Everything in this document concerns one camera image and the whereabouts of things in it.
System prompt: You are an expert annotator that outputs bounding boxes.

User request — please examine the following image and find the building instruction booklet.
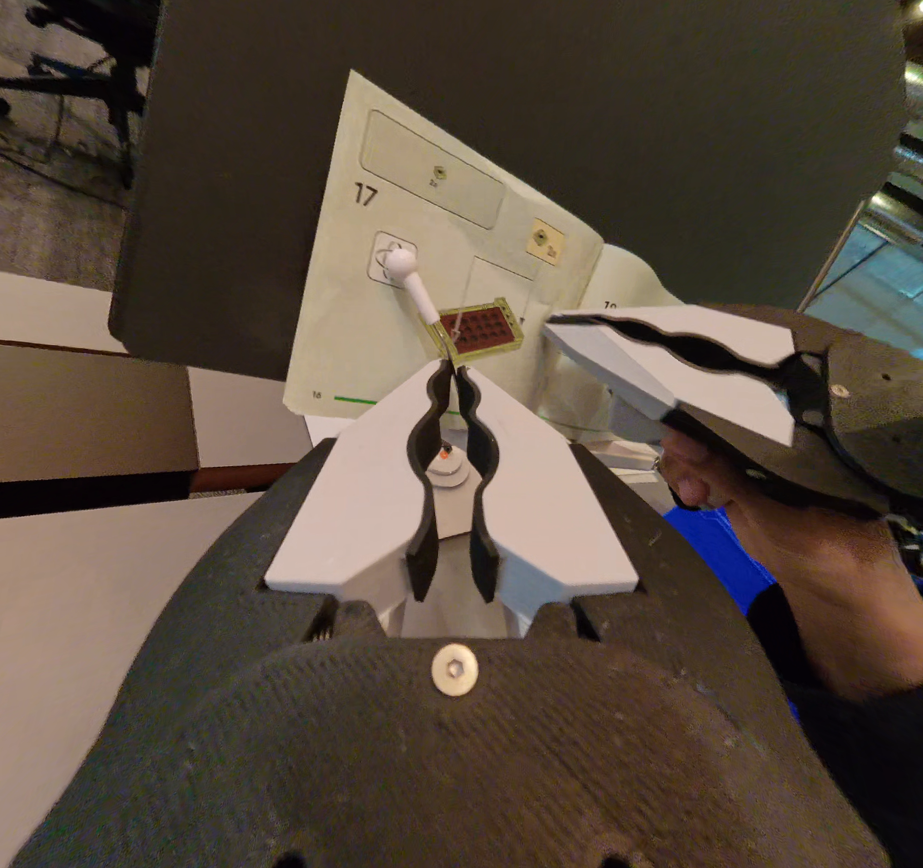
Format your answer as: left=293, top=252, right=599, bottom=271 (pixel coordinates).
left=283, top=69, right=686, bottom=445

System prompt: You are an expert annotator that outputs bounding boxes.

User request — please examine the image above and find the person's right forearm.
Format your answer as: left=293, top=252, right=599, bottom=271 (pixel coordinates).
left=746, top=583, right=923, bottom=868

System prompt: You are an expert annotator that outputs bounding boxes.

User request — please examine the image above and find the blue storage box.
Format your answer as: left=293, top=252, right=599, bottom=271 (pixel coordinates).
left=663, top=503, right=801, bottom=721

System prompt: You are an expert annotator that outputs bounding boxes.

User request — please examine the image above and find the white book stand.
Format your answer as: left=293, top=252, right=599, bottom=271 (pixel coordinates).
left=306, top=246, right=661, bottom=543

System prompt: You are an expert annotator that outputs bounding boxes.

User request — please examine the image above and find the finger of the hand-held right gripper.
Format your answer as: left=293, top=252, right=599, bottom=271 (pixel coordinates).
left=548, top=304, right=799, bottom=369
left=542, top=320, right=796, bottom=445

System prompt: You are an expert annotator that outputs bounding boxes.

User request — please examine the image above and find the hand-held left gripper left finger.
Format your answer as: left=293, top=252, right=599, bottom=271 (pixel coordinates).
left=263, top=359, right=453, bottom=607

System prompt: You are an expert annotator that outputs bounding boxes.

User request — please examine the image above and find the black office chair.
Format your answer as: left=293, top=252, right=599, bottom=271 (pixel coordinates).
left=0, top=0, right=170, bottom=191

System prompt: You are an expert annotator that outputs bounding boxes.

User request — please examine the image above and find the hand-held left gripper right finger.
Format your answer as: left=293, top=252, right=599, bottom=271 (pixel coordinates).
left=454, top=366, right=641, bottom=616

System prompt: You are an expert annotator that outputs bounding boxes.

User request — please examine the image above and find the person's right hand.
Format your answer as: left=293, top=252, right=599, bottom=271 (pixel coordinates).
left=658, top=427, right=923, bottom=702

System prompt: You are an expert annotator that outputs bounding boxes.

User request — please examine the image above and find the brown wooden desk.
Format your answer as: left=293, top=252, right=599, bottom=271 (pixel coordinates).
left=0, top=338, right=314, bottom=519

